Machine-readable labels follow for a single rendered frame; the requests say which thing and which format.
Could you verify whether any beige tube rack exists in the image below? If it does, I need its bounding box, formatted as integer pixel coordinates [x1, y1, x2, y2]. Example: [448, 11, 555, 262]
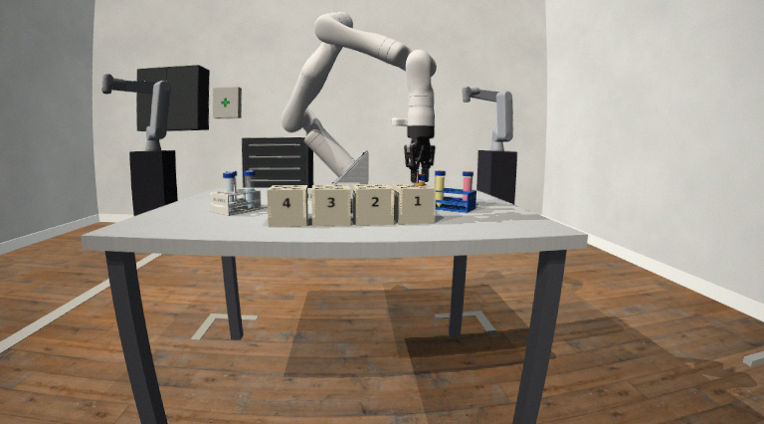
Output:
[211, 188, 262, 216]

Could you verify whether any beige bucket adapter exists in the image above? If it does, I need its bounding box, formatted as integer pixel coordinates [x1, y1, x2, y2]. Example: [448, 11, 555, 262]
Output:
[353, 184, 394, 226]
[267, 185, 308, 227]
[392, 184, 436, 225]
[310, 185, 351, 227]

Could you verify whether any blue tube rack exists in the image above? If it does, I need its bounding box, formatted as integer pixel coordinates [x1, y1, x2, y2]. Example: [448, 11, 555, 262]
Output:
[436, 188, 477, 213]

